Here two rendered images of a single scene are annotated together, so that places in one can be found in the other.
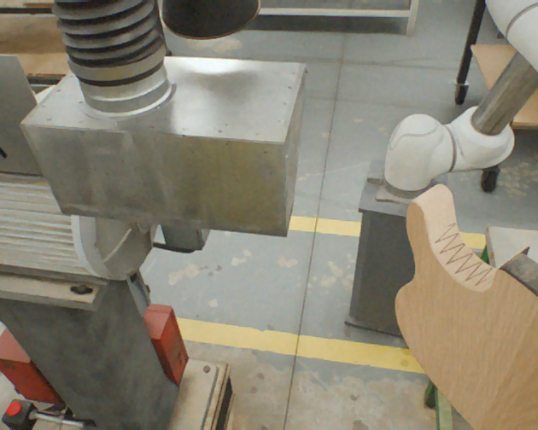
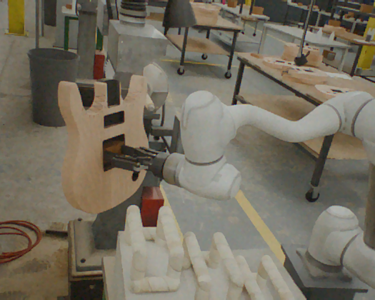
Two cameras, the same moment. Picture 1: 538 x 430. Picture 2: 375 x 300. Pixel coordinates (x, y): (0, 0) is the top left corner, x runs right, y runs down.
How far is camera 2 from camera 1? 1.44 m
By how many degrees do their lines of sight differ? 51
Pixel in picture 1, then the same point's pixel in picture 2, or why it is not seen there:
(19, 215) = not seen: hidden behind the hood
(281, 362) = not seen: outside the picture
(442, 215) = (135, 83)
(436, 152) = (333, 233)
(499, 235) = (266, 252)
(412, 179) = (313, 245)
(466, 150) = (351, 248)
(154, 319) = (153, 195)
